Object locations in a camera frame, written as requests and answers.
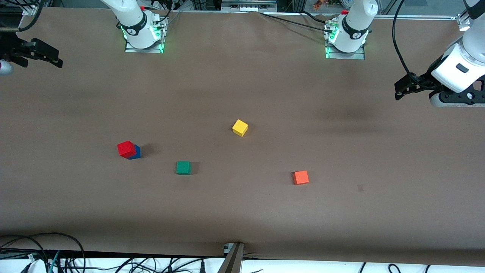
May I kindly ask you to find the short black cable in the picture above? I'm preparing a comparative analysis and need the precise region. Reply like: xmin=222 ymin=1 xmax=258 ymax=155
xmin=301 ymin=11 xmax=330 ymax=24

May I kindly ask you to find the grey power strip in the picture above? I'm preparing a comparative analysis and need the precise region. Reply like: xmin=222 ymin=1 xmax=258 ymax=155
xmin=222 ymin=0 xmax=277 ymax=12

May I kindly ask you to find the aluminium camera post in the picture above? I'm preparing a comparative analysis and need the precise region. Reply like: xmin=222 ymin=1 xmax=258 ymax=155
xmin=218 ymin=242 xmax=246 ymax=273

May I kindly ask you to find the long black cable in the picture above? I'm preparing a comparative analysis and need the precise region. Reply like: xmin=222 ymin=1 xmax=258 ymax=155
xmin=260 ymin=13 xmax=334 ymax=31

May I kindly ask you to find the brown paper table cover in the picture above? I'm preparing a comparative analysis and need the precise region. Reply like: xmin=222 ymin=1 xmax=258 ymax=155
xmin=0 ymin=8 xmax=485 ymax=266

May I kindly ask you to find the white desk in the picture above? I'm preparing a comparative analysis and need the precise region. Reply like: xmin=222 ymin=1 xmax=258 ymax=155
xmin=0 ymin=257 xmax=485 ymax=273

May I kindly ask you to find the black looping cable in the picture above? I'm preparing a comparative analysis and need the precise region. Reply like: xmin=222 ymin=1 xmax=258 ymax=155
xmin=0 ymin=232 xmax=86 ymax=273

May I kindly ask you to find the red wooden block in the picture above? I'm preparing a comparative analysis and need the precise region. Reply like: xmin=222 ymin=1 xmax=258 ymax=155
xmin=117 ymin=140 xmax=137 ymax=159

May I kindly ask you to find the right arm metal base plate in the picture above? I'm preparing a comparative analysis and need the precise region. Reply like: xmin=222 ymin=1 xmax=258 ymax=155
xmin=124 ymin=15 xmax=167 ymax=53

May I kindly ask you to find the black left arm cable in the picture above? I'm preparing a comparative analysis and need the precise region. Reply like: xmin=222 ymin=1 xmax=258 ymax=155
xmin=392 ymin=0 xmax=417 ymax=78

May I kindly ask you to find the orange wooden block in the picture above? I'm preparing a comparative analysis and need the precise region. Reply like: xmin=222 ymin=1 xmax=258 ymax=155
xmin=293 ymin=170 xmax=310 ymax=186

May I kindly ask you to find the green cable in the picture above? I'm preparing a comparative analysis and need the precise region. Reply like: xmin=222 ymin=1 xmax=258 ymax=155
xmin=48 ymin=250 xmax=61 ymax=273

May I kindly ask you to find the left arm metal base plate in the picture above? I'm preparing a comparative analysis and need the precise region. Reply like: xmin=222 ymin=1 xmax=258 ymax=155
xmin=325 ymin=19 xmax=366 ymax=60

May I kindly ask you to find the yellow wooden block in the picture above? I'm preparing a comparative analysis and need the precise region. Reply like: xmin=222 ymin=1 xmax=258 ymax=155
xmin=232 ymin=119 xmax=249 ymax=137

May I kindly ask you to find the aluminium rail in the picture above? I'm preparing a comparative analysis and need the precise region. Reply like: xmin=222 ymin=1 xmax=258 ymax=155
xmin=373 ymin=14 xmax=459 ymax=20

